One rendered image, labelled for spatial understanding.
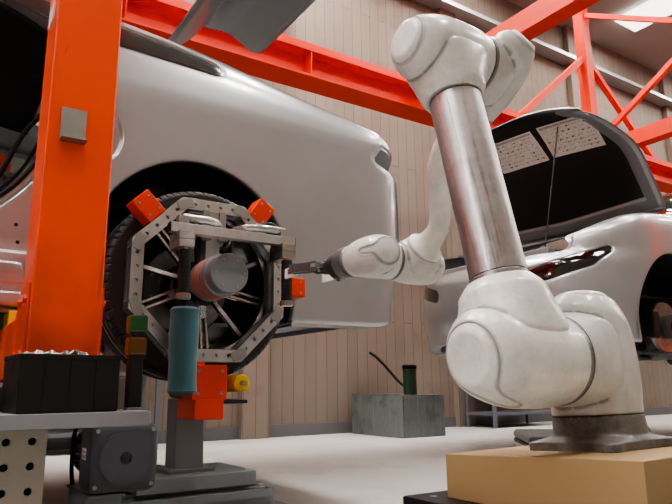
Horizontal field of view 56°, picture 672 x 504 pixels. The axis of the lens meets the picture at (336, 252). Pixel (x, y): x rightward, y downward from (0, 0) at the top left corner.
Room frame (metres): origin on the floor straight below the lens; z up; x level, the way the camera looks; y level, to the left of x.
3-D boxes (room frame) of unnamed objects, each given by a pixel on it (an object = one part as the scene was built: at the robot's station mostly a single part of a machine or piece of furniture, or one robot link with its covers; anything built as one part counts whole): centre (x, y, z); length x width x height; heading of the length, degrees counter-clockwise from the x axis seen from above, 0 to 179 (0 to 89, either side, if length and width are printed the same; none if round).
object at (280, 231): (2.05, 0.28, 1.03); 0.19 x 0.18 x 0.11; 33
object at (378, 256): (1.61, -0.11, 0.83); 0.16 x 0.13 x 0.11; 33
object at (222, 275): (2.03, 0.39, 0.85); 0.21 x 0.14 x 0.14; 33
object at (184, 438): (2.24, 0.52, 0.32); 0.40 x 0.30 x 0.28; 123
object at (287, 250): (2.02, 0.18, 0.93); 0.09 x 0.05 x 0.05; 33
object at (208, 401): (2.13, 0.45, 0.48); 0.16 x 0.12 x 0.17; 33
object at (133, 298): (2.09, 0.43, 0.85); 0.54 x 0.07 x 0.54; 123
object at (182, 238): (1.83, 0.46, 0.93); 0.09 x 0.05 x 0.05; 33
